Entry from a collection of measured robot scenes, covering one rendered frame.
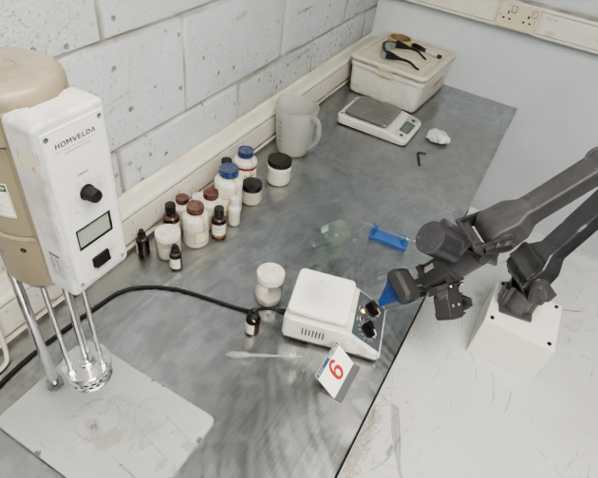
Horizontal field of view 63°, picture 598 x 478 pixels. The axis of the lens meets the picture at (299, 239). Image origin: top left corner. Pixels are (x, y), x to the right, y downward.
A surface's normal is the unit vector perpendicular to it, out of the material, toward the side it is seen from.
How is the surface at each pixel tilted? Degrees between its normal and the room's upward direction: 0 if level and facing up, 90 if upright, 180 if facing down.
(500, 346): 90
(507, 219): 36
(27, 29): 90
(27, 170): 90
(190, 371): 0
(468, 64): 90
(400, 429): 0
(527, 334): 0
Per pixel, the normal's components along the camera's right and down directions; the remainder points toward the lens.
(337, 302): 0.12, -0.74
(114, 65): 0.87, 0.40
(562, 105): -0.48, 0.54
